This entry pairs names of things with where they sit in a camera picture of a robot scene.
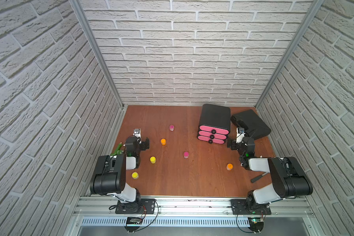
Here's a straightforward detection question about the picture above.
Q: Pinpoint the yellow paint can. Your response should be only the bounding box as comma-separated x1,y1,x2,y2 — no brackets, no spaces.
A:
150,156,156,164
132,172,139,179

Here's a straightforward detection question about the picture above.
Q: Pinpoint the pink top drawer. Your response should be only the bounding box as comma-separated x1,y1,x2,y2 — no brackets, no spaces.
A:
199,125,230,135

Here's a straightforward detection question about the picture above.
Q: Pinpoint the black drawer cabinet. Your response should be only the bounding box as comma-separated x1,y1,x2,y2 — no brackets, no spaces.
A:
199,104,231,132

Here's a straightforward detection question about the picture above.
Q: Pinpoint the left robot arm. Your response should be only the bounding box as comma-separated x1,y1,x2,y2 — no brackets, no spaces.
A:
89,133,149,214

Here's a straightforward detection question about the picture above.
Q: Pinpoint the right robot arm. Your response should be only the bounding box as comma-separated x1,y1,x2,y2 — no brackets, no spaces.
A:
227,137,314,215

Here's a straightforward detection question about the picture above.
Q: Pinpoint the black plastic tool case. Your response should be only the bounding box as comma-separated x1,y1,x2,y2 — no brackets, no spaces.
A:
231,110,271,140

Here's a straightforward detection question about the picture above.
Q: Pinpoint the green flashlight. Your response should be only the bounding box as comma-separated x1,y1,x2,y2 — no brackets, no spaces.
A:
110,143,125,156

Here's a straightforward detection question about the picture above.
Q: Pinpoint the left controller box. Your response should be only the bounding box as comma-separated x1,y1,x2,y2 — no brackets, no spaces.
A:
126,217,143,225

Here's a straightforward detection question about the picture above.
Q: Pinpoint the controller box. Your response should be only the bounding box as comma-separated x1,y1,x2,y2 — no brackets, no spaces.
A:
248,218,264,232
126,217,143,225

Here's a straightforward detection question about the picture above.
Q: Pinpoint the right controller box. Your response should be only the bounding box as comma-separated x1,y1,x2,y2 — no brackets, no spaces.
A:
248,218,264,232

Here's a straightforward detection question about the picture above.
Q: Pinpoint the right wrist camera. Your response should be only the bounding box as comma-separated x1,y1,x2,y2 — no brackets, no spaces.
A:
237,127,245,139

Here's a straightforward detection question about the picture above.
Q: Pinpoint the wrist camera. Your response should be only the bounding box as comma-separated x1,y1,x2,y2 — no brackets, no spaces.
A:
237,127,245,139
133,128,141,137

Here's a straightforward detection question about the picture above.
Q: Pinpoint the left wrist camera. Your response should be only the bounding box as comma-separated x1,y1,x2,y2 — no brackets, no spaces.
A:
133,128,141,137

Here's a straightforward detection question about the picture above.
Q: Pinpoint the black handled hammer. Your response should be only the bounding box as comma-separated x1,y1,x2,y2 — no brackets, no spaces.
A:
250,172,268,183

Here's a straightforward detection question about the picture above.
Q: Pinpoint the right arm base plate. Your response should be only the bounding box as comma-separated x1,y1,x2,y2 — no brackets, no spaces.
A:
230,199,271,215

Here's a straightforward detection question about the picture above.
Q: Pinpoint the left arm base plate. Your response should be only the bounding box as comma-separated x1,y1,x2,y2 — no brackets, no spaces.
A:
115,199,156,214

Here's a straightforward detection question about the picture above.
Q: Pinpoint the aluminium front rail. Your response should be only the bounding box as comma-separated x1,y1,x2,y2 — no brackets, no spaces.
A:
72,196,315,218

